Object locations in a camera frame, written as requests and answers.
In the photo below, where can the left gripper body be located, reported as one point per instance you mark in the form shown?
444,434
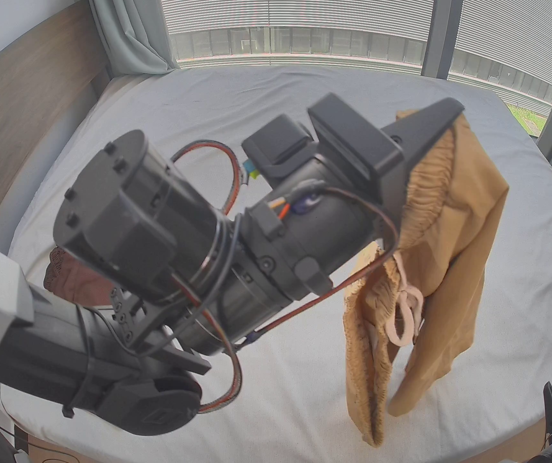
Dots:
334,239

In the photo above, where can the window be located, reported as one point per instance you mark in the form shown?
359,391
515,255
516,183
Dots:
305,7

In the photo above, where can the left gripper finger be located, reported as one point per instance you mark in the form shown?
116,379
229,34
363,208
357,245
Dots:
420,133

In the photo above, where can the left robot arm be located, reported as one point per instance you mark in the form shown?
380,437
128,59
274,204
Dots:
112,196

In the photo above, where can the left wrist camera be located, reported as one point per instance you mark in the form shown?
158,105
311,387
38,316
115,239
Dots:
278,140

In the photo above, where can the brown shorts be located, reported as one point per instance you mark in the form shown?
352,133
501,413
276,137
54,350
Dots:
78,282

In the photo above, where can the bed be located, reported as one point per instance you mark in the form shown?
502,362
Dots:
256,94

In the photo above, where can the tan shorts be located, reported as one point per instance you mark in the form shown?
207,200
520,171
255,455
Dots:
464,239

